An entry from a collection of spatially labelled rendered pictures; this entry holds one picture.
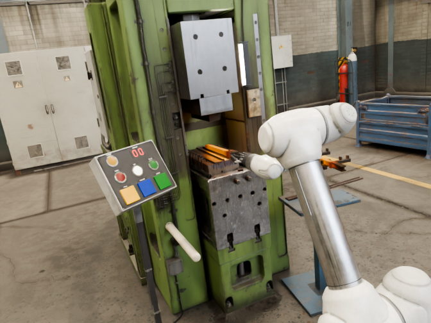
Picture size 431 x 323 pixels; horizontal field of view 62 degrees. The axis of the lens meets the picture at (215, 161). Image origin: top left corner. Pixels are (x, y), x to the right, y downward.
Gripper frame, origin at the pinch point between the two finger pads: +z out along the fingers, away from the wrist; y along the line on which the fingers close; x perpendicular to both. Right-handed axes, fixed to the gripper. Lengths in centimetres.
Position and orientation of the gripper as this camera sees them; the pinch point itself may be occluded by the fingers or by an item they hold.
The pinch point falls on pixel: (233, 154)
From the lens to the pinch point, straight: 199.8
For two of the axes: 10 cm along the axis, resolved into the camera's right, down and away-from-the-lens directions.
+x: -1.1, -9.5, -2.8
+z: -4.2, -2.1, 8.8
